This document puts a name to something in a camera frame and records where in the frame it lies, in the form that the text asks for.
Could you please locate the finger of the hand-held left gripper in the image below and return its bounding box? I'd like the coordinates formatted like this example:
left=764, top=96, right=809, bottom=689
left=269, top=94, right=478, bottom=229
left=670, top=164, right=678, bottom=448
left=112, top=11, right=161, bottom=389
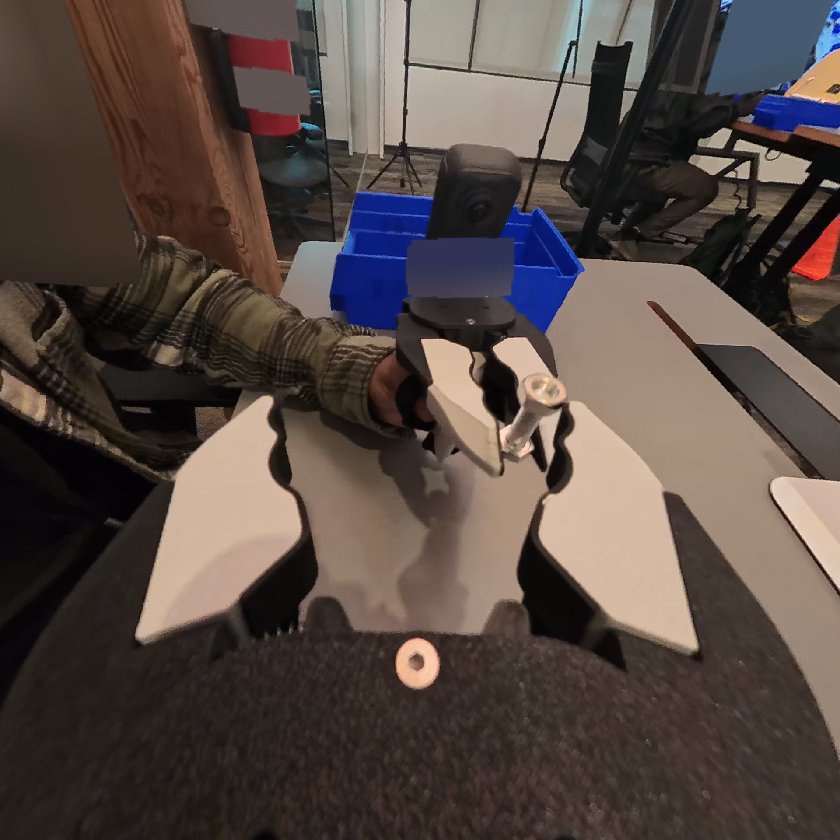
left=419, top=338, right=506, bottom=478
left=482, top=336, right=559, bottom=473

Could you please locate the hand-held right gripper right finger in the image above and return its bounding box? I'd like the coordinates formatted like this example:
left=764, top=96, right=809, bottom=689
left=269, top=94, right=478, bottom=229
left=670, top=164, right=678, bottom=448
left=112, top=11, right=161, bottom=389
left=517, top=399, right=701, bottom=660

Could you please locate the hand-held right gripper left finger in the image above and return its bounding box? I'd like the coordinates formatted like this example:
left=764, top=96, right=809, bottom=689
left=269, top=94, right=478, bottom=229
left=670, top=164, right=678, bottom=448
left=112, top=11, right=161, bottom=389
left=134, top=394, right=320, bottom=660

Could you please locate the silver socket head bolt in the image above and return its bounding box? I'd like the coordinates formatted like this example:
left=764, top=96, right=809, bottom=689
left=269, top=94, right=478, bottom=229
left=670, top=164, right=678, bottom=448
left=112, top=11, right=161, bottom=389
left=502, top=373, right=567, bottom=455

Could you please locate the blue plastic bin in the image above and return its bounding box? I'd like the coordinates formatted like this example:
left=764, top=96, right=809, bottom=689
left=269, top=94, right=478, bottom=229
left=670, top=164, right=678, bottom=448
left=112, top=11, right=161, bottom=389
left=330, top=190, right=585, bottom=332

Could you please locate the person's left forearm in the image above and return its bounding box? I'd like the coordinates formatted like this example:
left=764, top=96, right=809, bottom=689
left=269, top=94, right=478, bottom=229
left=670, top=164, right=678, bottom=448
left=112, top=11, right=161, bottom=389
left=133, top=233, right=398, bottom=437

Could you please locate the person's left hand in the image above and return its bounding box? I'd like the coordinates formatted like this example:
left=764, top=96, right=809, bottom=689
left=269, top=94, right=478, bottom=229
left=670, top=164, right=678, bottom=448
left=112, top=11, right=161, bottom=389
left=366, top=353, right=424, bottom=433

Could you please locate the black desk mat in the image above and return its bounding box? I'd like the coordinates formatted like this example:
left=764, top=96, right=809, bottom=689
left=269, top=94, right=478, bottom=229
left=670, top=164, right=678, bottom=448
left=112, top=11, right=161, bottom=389
left=696, top=344, right=840, bottom=481

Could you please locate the silver laptop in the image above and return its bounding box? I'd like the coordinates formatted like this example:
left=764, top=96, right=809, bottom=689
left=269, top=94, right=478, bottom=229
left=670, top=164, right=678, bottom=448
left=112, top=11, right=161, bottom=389
left=769, top=477, right=840, bottom=593

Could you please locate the black tripod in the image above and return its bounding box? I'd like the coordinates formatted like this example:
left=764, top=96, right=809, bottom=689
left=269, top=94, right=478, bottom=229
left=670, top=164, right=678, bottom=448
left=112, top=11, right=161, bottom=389
left=365, top=0, right=424, bottom=194

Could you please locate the grey office chair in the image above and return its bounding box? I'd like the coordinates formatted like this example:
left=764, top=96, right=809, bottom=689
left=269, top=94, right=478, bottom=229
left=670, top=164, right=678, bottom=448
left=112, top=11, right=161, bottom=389
left=259, top=125, right=332, bottom=217

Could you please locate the black backpack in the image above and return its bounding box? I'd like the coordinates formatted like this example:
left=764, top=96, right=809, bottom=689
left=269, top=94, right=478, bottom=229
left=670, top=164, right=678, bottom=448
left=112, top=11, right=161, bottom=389
left=682, top=209, right=762, bottom=284

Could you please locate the black light stand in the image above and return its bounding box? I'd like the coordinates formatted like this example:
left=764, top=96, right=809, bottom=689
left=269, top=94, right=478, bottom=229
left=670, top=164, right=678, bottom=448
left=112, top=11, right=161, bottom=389
left=521, top=39, right=581, bottom=198

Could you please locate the person's plaid shirt torso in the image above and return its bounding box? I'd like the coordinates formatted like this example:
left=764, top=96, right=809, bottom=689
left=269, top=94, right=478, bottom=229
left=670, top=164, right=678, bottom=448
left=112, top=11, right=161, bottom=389
left=0, top=281, right=201, bottom=483

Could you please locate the black mesh office chair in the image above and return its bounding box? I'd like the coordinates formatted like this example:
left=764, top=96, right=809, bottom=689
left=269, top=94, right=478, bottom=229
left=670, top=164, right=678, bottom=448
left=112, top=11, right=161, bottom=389
left=561, top=41, right=657, bottom=224

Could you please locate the black slanted pole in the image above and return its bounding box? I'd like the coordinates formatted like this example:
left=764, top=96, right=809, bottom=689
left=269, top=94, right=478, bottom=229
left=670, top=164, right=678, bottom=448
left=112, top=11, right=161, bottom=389
left=577, top=0, right=700, bottom=257

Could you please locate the orange traffic cone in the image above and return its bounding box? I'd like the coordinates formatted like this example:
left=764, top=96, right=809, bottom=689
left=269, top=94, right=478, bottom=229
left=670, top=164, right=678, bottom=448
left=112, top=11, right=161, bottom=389
left=791, top=217, right=840, bottom=281

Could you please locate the brown desk with black legs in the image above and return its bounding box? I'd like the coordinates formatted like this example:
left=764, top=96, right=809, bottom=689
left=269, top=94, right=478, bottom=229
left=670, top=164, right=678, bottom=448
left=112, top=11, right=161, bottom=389
left=727, top=118, right=840, bottom=280

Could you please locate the small blue bin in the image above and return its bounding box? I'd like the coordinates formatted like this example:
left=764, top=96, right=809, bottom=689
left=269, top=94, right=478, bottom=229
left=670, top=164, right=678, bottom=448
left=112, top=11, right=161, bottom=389
left=751, top=95, right=840, bottom=130

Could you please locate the wooden post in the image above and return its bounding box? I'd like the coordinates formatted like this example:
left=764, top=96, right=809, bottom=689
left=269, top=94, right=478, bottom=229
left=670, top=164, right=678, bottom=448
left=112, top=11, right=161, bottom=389
left=66, top=0, right=283, bottom=296

